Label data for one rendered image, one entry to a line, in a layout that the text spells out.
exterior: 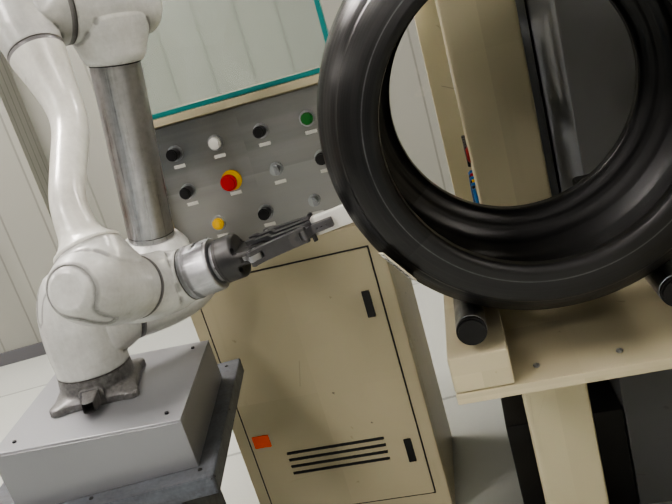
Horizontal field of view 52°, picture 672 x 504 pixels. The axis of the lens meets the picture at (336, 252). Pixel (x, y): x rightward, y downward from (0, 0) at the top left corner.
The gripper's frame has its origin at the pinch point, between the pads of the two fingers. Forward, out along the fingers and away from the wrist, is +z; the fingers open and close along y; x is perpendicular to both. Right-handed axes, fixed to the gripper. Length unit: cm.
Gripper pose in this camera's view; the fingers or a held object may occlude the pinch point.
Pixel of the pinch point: (334, 218)
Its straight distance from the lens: 107.5
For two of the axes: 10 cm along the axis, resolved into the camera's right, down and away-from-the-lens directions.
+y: 1.2, -3.4, 9.3
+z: 9.1, -3.4, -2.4
